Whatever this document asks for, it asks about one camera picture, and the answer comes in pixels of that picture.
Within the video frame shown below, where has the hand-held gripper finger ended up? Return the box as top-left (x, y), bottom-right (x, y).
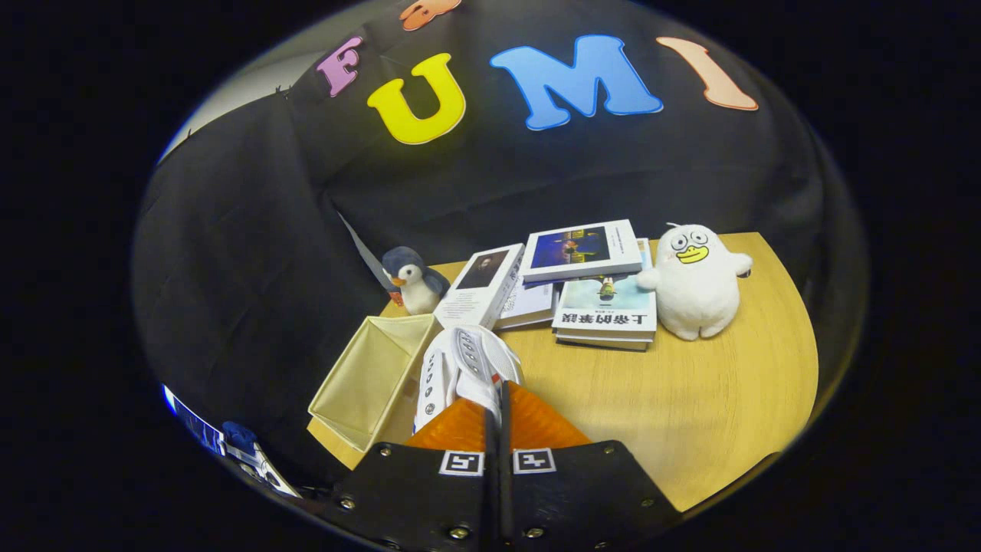
top-left (500, 381), bottom-right (683, 549)
top-left (337, 381), bottom-right (499, 552)

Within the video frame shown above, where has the book with portrait cover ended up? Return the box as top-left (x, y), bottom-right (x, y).
top-left (434, 243), bottom-right (527, 330)

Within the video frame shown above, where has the white duck plush toy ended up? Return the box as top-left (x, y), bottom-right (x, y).
top-left (636, 223), bottom-right (754, 341)

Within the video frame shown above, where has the beige fabric storage box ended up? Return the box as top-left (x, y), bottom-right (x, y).
top-left (307, 313), bottom-right (444, 453)

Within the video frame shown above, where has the white striped canvas shoe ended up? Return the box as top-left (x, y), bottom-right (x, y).
top-left (412, 324), bottom-right (527, 434)

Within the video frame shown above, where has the book with teal cover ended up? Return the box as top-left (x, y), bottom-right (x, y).
top-left (552, 239), bottom-right (658, 334)

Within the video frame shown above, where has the thick white book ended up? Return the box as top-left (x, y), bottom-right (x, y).
top-left (556, 328), bottom-right (652, 352)

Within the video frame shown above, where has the blue penguin plush toy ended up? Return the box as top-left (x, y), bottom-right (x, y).
top-left (381, 246), bottom-right (451, 316)

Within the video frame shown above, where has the white text-covered book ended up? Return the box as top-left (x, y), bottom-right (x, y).
top-left (494, 278), bottom-right (559, 331)

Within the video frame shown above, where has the book with blue photo cover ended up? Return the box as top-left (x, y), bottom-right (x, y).
top-left (520, 219), bottom-right (645, 284)

